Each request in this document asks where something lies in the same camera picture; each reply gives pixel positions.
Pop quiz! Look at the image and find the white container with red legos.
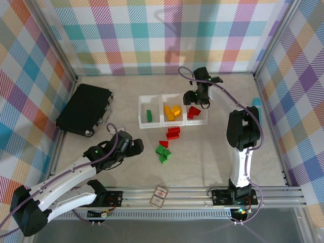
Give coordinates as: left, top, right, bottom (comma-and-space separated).
184, 97, 209, 126

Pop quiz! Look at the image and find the white container with green legos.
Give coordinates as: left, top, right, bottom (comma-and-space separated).
138, 95, 163, 130

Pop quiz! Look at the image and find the white container with yellow legos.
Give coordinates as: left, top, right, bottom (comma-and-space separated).
160, 94, 187, 127

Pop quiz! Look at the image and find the black hard case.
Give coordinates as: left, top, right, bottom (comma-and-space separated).
55, 84, 114, 138

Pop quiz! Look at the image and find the teal cylindrical object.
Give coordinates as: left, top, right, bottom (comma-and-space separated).
252, 98, 264, 125

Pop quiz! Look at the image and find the playing card box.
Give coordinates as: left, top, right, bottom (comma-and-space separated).
149, 185, 169, 210

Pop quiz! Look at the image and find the grey metal panel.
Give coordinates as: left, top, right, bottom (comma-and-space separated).
34, 219, 306, 243

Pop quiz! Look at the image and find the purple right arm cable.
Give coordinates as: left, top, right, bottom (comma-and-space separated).
178, 67, 265, 223

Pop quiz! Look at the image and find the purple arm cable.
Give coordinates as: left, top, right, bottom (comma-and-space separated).
0, 123, 122, 237
178, 67, 265, 223

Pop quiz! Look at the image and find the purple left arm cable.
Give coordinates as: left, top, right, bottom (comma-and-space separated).
0, 123, 122, 237

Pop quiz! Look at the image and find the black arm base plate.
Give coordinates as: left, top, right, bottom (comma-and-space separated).
105, 191, 124, 207
212, 188, 259, 206

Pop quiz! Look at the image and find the slotted grey cable duct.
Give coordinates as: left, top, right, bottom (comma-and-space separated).
53, 211, 233, 221

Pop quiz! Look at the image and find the aluminium mounting rail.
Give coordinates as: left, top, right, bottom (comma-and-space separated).
50, 186, 307, 211

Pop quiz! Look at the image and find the aluminium frame post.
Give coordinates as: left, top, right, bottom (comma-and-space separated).
32, 0, 78, 79
253, 0, 299, 79

